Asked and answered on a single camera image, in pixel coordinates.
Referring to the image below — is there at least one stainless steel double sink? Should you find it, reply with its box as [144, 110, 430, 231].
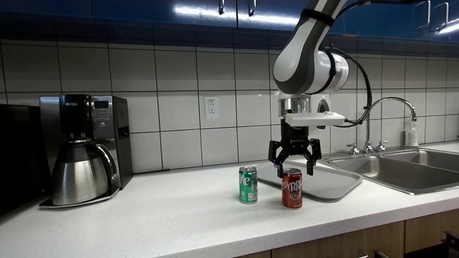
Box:
[319, 148, 459, 196]

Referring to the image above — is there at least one black steel coffee maker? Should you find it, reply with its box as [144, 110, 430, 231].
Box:
[38, 93, 134, 211]

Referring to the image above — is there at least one clear soap pump bottle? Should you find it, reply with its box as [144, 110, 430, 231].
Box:
[402, 116, 421, 149]

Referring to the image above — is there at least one blue glossy wall cabinet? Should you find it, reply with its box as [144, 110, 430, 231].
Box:
[0, 0, 459, 36]

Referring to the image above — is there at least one chrome gooseneck faucet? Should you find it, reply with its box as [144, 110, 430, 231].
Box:
[362, 96, 418, 155]

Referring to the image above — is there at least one grey plastic tray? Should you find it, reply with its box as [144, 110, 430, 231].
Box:
[255, 159, 364, 202]

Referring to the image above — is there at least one green soda can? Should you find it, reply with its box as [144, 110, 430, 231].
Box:
[238, 165, 259, 205]

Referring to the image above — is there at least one white wall power outlet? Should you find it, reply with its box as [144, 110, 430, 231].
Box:
[203, 96, 220, 121]

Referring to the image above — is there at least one black microwave oven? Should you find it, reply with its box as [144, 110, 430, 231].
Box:
[0, 103, 48, 217]

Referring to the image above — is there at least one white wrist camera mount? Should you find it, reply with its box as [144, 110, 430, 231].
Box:
[282, 110, 347, 129]

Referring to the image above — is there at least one red soda can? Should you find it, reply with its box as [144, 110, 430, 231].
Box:
[281, 168, 303, 211]

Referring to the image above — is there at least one wooden base cabinet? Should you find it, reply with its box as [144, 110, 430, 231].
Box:
[235, 208, 459, 258]

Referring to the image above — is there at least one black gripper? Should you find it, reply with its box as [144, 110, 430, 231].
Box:
[266, 119, 322, 179]

